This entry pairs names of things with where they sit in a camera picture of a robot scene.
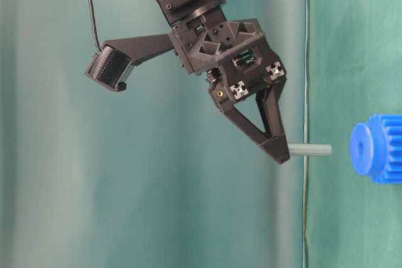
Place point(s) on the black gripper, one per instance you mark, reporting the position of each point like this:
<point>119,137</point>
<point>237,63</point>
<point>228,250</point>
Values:
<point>239,63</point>

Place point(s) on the grey metal shaft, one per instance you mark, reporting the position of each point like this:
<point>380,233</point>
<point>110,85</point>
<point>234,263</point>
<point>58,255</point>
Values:
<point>303,149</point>

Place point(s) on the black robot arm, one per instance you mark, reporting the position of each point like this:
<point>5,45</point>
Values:
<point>176,11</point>

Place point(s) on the small blue plastic gear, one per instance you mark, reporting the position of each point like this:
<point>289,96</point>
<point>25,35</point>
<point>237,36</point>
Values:
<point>375,148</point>

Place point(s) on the green backdrop curtain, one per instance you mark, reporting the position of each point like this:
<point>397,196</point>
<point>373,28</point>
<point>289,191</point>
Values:
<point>154,176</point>

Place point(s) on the green table cloth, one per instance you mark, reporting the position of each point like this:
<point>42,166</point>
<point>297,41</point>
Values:
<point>354,72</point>

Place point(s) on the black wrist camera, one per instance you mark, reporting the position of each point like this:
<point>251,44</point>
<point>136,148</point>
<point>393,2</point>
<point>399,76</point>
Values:
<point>112,66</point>

